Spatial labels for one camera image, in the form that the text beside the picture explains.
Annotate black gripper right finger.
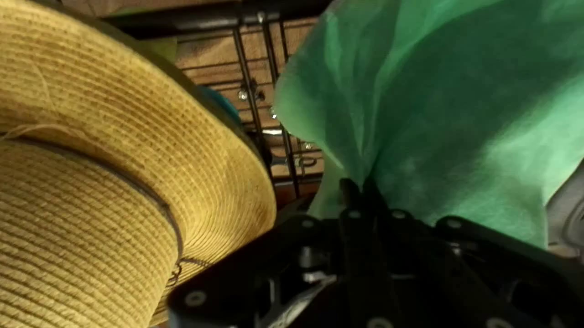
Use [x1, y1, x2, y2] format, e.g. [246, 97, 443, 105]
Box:
[362, 179, 584, 328]

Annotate green towel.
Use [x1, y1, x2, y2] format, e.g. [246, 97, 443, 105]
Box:
[271, 0, 584, 247]

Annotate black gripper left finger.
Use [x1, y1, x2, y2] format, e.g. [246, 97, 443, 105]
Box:
[169, 176, 373, 328]

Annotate straw hat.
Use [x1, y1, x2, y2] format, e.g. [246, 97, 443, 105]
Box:
[0, 0, 279, 328]

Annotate black metal shoe rack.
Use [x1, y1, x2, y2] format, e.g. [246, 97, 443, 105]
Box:
[101, 0, 333, 201]

